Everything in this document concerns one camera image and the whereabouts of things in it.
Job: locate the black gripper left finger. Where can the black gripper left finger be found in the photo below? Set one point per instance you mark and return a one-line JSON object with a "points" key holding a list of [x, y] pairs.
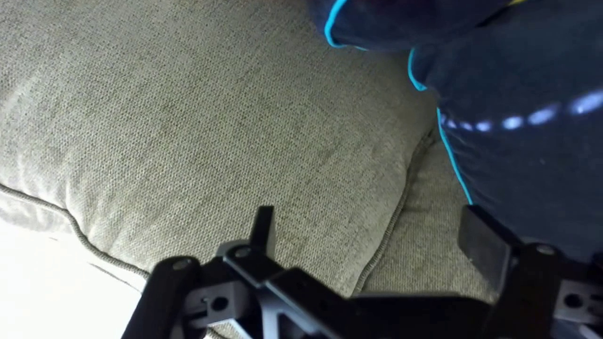
{"points": [[294, 288]]}

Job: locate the grey-green fabric sofa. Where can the grey-green fabric sofa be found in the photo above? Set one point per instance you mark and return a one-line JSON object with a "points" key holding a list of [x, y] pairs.
{"points": [[188, 138]]}

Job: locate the large dark navy pillow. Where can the large dark navy pillow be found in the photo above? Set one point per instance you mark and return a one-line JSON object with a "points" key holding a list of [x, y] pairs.
{"points": [[527, 157]]}

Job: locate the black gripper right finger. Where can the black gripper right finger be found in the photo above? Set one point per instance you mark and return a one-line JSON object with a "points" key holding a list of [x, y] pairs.
{"points": [[527, 288]]}

